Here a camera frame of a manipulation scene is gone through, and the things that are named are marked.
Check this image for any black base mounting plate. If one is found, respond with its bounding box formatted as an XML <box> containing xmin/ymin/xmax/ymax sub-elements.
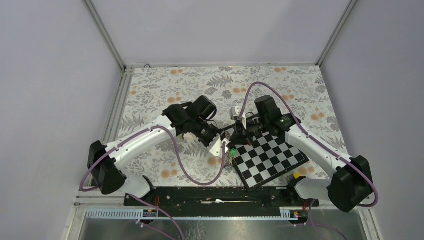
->
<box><xmin>123</xmin><ymin>186</ymin><xmax>320</xmax><ymax>217</ymax></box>

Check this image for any white slotted cable duct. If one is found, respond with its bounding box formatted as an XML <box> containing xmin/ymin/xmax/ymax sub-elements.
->
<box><xmin>85</xmin><ymin>206</ymin><xmax>299</xmax><ymax>221</ymax></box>

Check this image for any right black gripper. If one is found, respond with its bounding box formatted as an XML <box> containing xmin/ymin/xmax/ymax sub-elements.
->
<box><xmin>228</xmin><ymin>116</ymin><xmax>270</xmax><ymax>146</ymax></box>

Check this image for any metal keyring disc with rings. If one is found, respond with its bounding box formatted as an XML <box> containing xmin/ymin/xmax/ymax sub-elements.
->
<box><xmin>224</xmin><ymin>147</ymin><xmax>236</xmax><ymax>168</ymax></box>

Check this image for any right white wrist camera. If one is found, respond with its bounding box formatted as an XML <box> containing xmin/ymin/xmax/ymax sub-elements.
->
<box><xmin>229</xmin><ymin>106</ymin><xmax>247</xmax><ymax>130</ymax></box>

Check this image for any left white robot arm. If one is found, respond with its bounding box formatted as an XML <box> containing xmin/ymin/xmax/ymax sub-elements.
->
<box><xmin>87</xmin><ymin>95</ymin><xmax>229</xmax><ymax>206</ymax></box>

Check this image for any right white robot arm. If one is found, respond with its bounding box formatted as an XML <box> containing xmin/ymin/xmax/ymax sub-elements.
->
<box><xmin>228</xmin><ymin>95</ymin><xmax>373</xmax><ymax>213</ymax></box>

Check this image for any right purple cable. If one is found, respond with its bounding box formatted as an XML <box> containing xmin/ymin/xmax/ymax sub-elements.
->
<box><xmin>239</xmin><ymin>81</ymin><xmax>380</xmax><ymax>240</ymax></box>

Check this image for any floral patterned table mat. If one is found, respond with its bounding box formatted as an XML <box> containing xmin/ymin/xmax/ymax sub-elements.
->
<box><xmin>117</xmin><ymin>66</ymin><xmax>347</xmax><ymax>187</ymax></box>

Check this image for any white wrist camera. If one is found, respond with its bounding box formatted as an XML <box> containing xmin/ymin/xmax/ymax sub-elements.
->
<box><xmin>229</xmin><ymin>106</ymin><xmax>247</xmax><ymax>130</ymax></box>
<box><xmin>207</xmin><ymin>135</ymin><xmax>230</xmax><ymax>157</ymax></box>

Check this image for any black white chessboard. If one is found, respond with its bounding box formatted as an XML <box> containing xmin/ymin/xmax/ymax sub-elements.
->
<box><xmin>233</xmin><ymin>133</ymin><xmax>309</xmax><ymax>192</ymax></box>

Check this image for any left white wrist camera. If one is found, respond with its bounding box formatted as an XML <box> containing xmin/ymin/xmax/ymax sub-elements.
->
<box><xmin>207</xmin><ymin>135</ymin><xmax>230</xmax><ymax>157</ymax></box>

